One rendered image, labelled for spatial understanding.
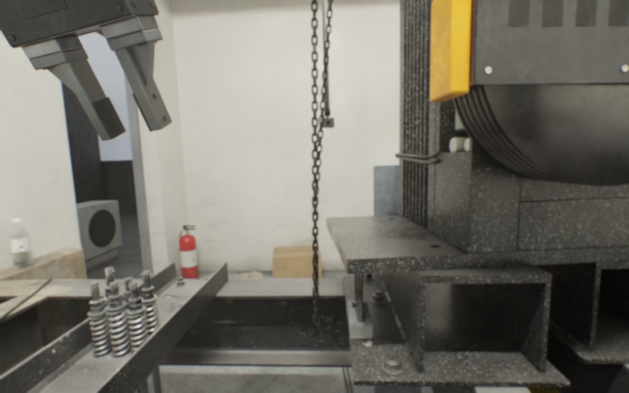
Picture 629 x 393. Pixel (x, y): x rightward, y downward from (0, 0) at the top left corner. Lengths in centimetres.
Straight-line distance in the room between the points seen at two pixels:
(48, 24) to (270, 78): 278
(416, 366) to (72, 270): 170
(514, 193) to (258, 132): 259
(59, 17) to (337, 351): 112
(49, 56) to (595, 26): 69
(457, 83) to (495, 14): 10
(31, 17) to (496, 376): 85
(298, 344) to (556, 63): 105
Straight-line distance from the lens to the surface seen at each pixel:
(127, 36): 37
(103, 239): 428
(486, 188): 70
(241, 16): 334
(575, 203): 81
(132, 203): 794
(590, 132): 65
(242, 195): 313
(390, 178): 123
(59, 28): 39
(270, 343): 124
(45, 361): 89
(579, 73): 63
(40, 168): 204
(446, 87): 54
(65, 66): 41
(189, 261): 305
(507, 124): 57
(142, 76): 38
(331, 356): 121
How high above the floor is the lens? 110
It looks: 7 degrees down
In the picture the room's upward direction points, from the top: 2 degrees counter-clockwise
